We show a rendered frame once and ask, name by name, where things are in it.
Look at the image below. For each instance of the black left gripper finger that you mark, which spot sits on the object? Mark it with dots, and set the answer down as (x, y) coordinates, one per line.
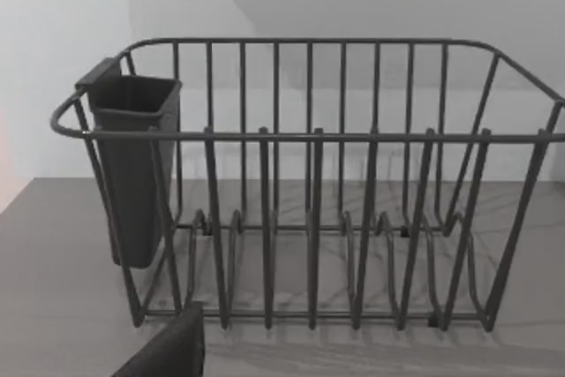
(176, 347)

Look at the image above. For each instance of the dark grey cutlery holder cup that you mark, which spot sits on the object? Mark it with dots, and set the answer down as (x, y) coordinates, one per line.
(132, 165)

